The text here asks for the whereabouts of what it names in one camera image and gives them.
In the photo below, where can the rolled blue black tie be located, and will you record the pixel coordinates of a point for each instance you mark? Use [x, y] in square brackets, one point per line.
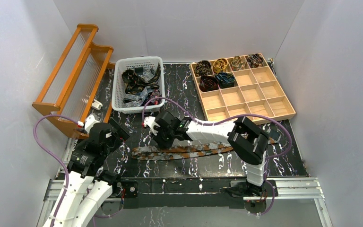
[225, 80]

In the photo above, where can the wooden compartment tray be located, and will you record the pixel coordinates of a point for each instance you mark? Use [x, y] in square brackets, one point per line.
[256, 91]

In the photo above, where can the rolled dark striped tie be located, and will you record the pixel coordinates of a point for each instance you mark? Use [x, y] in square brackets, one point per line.
[255, 60]

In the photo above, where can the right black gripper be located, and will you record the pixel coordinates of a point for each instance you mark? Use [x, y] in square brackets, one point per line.
[161, 132]

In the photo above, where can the white plastic basket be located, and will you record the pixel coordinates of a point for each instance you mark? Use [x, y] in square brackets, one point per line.
[140, 65]

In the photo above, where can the dark red purple tie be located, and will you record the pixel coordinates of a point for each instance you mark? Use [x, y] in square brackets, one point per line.
[154, 94]

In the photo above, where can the rolled brown multicolour tie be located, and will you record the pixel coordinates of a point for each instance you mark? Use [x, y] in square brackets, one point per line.
[237, 63]

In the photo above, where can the orange wooden rack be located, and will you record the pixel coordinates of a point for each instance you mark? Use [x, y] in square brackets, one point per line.
[70, 90]

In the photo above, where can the rolled dark red tie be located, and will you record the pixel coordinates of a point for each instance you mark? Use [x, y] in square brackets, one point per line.
[208, 83]

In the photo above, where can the rolled yellow tie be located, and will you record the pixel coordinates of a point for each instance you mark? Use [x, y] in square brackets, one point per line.
[220, 65]

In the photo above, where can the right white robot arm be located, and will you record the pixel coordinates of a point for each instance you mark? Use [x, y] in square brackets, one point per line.
[246, 139]

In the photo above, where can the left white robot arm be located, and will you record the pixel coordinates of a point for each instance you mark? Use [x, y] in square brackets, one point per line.
[85, 189]

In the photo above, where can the small white clip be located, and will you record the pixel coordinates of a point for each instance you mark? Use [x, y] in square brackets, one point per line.
[96, 105]

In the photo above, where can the grey blue tie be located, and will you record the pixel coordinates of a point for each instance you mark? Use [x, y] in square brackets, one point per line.
[139, 98]

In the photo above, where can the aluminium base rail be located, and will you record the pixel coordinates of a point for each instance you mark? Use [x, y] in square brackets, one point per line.
[204, 202]

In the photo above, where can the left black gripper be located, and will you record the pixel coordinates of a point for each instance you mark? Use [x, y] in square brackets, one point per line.
[118, 130]

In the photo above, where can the orange grey patterned tie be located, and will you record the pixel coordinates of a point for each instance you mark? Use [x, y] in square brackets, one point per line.
[181, 150]

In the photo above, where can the rolled dark brown tie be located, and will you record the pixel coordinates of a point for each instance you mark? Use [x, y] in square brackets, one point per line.
[203, 68]

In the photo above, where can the dark camouflage tie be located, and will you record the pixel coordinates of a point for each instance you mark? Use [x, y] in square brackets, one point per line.
[136, 84]

